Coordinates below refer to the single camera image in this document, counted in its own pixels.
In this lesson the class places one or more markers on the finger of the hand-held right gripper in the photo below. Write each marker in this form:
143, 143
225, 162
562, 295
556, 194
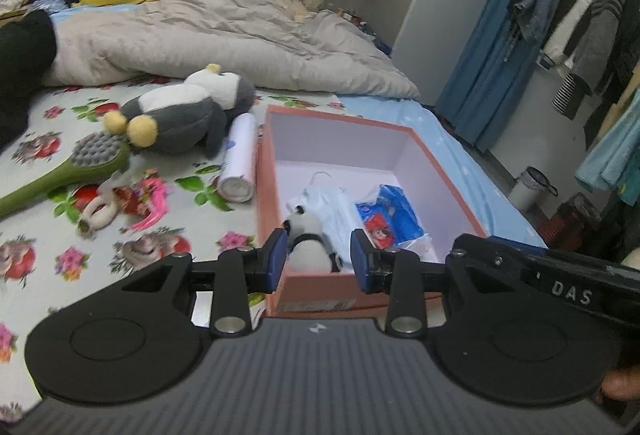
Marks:
500, 255

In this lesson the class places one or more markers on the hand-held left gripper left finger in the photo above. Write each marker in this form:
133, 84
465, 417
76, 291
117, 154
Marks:
277, 260

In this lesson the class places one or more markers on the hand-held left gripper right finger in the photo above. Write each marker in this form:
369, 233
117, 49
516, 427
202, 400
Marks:
359, 265

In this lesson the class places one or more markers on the small panda plush toy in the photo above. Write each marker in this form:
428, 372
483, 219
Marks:
307, 247

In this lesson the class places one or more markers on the blue snack packet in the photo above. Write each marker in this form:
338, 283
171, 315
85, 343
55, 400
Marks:
395, 215

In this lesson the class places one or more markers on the bag of blue face masks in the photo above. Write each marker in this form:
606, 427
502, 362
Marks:
330, 210

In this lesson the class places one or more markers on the orange cardboard box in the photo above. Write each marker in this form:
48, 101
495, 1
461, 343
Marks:
340, 140

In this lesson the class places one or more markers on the person's right hand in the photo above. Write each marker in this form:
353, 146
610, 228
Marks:
622, 382

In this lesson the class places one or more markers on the white trash bin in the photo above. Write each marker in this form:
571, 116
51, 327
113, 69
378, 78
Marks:
527, 192

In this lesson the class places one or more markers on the white paper card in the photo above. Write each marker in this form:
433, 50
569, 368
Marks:
202, 310

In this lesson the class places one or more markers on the white cylindrical bottle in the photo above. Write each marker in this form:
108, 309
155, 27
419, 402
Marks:
239, 150

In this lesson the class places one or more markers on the hanging teal garment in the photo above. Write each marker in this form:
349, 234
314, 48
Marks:
615, 155

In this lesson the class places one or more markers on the pink haired doll toy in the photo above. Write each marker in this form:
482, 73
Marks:
135, 200

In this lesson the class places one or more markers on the grey penguin plush toy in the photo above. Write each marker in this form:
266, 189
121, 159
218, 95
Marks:
175, 115

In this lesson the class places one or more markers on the blue curtain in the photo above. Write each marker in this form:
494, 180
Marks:
490, 65

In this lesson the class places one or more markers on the green bath brush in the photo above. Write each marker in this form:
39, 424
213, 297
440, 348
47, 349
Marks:
90, 170

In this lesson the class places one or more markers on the floral printed bed mat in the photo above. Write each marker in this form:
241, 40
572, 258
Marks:
50, 265

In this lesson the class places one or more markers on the grey duvet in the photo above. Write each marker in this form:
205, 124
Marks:
225, 30

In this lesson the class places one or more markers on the hanging white garment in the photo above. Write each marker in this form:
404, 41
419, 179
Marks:
575, 25

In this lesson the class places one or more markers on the row of small bottles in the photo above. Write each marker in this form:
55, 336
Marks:
349, 16

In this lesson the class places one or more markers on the cream patterned cloth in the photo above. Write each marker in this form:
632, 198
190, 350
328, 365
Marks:
295, 9

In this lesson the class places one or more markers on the hanging grey striped sweater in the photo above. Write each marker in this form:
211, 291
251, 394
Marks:
607, 25

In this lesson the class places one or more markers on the black clothing pile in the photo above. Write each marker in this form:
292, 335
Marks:
22, 60

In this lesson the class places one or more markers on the blue patterned cloth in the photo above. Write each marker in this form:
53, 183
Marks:
50, 4

